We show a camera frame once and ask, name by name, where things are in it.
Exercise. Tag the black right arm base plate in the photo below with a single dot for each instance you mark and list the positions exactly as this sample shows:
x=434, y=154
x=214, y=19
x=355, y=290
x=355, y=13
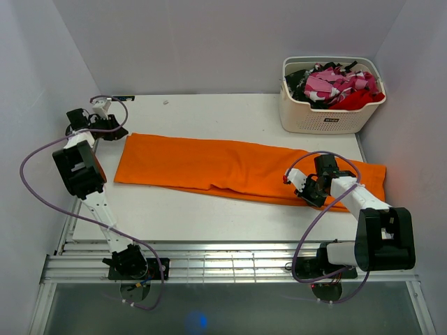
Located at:
x=311, y=267

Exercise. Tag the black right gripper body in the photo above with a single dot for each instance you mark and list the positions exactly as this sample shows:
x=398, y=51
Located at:
x=312, y=194

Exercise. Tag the black garment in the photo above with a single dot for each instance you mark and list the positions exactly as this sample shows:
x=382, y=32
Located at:
x=296, y=83

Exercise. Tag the orange trousers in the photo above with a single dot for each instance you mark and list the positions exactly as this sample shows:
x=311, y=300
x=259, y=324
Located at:
x=223, y=168

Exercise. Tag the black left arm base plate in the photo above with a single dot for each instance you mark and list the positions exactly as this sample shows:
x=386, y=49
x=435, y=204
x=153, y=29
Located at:
x=152, y=273

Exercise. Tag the red garment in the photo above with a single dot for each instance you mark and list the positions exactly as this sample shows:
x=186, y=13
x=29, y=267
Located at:
x=358, y=100

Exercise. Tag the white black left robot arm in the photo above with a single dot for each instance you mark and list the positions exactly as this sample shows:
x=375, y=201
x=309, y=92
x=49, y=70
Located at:
x=84, y=178

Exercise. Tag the cream plastic laundry basket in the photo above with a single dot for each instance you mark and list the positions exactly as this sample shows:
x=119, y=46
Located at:
x=316, y=117

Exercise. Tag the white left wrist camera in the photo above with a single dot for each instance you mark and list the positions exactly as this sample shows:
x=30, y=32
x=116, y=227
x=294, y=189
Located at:
x=101, y=106

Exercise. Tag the black label sticker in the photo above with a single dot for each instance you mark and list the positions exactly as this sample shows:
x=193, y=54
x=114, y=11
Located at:
x=124, y=98

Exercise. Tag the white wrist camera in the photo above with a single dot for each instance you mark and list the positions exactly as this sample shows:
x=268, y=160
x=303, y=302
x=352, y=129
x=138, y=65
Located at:
x=295, y=177
x=101, y=106

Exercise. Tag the pink patterned garment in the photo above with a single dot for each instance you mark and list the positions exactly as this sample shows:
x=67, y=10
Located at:
x=335, y=84

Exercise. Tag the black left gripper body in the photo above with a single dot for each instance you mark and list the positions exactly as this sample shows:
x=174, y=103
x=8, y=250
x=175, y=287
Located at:
x=105, y=123

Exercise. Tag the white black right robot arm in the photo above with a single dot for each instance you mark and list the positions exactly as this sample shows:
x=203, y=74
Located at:
x=384, y=234

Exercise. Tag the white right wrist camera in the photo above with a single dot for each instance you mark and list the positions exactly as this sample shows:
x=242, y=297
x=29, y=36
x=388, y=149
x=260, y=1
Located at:
x=295, y=177

